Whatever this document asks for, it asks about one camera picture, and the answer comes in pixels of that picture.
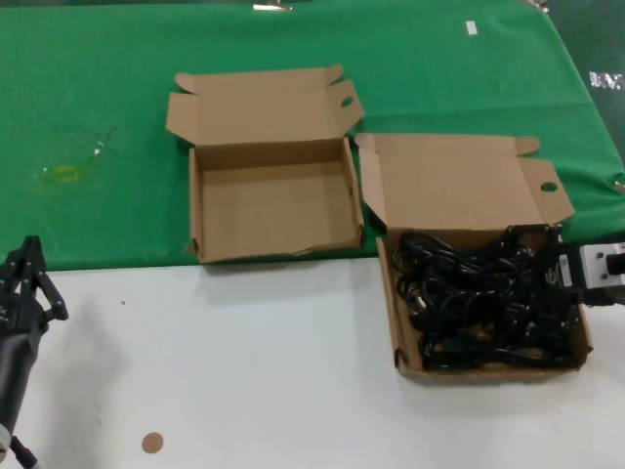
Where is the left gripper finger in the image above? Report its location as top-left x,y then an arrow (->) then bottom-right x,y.
7,236 -> 30,294
26,235 -> 69,321

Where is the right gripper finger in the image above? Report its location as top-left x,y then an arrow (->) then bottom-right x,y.
497,223 -> 563,250
529,312 -> 578,338

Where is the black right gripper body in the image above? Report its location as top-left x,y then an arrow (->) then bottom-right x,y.
532,243 -> 582,314

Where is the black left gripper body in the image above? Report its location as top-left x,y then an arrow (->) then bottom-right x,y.
0,263 -> 50,429

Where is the black power cable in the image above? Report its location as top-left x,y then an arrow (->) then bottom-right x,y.
399,287 -> 538,333
468,234 -> 580,361
417,326 -> 577,371
394,232 -> 519,299

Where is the cardboard box with open lid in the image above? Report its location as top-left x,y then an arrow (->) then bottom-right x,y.
354,132 -> 595,387
164,63 -> 366,266

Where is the crumpled silver foil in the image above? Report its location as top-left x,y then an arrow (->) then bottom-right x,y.
589,71 -> 625,91

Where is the green table cloth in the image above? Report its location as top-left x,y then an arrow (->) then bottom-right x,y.
0,0 -> 625,273

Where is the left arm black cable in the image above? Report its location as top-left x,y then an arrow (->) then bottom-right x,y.
9,434 -> 40,469

